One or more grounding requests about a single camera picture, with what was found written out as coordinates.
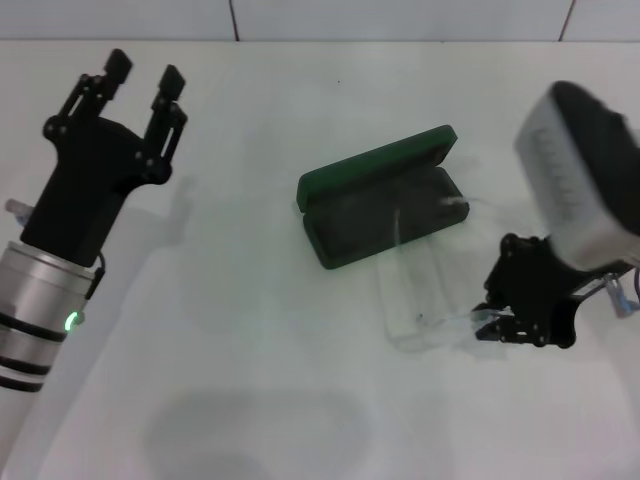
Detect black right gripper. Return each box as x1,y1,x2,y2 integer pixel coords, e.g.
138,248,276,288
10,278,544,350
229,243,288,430
471,233,601,351

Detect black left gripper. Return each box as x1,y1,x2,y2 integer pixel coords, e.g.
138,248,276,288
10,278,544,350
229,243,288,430
19,48,190,269

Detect clear white glasses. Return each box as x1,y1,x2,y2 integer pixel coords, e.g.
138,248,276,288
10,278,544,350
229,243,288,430
377,192,506,359

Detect green glasses case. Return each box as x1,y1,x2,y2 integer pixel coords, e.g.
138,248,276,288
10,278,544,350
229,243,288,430
296,124,471,272

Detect right wrist camera cable plug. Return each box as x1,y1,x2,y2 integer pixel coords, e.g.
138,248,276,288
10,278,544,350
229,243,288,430
602,272,640,320

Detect wrist camera cable plug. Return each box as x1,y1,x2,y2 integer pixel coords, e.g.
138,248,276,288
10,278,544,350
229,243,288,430
4,198,33,227
602,272,640,320

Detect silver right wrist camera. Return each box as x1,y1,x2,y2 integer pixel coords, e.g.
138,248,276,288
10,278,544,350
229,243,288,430
514,79,640,275

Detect left wrist camera cable plug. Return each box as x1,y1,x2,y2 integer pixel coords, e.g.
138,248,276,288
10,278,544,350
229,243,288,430
4,198,33,227

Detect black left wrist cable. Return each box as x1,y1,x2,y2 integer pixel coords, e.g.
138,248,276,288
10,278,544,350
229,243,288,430
83,251,107,302

